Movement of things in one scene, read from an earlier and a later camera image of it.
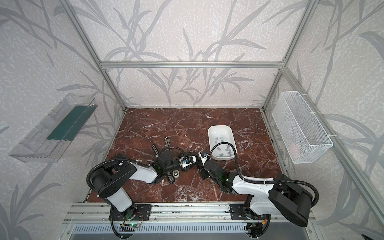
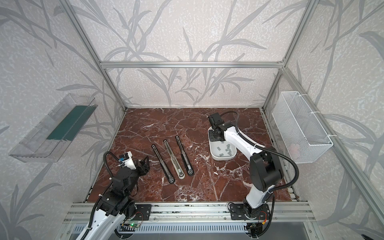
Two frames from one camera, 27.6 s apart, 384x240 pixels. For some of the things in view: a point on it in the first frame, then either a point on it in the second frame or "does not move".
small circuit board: (134, 225) does not move
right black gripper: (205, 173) -> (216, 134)
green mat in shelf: (72, 122) does not move
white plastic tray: (219, 133) does not move
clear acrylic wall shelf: (50, 138) does not move
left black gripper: (162, 153) -> (139, 167)
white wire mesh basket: (303, 137) does not move
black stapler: (199, 161) -> (190, 170)
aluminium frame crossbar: (190, 64) does not move
